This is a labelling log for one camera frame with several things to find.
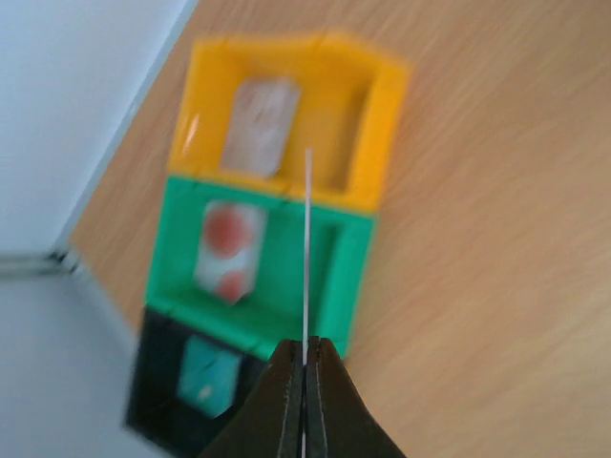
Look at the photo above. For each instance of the green plastic bin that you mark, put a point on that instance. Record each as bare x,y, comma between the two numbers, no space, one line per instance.
339,244

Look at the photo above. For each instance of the yellow plastic bin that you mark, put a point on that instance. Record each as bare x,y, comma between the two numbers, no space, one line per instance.
341,137

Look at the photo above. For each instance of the card in yellow bin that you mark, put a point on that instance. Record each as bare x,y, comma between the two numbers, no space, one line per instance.
261,120

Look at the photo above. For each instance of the red white card in bin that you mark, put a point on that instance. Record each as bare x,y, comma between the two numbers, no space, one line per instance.
230,247

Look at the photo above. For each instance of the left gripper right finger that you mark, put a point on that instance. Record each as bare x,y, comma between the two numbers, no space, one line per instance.
337,421

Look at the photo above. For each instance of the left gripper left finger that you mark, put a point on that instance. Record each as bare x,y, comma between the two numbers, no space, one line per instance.
269,424

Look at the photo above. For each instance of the black plastic bin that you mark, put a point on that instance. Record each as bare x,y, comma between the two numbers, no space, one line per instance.
154,410

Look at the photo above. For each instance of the teal card in black bin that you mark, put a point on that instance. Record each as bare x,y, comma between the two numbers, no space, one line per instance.
208,377

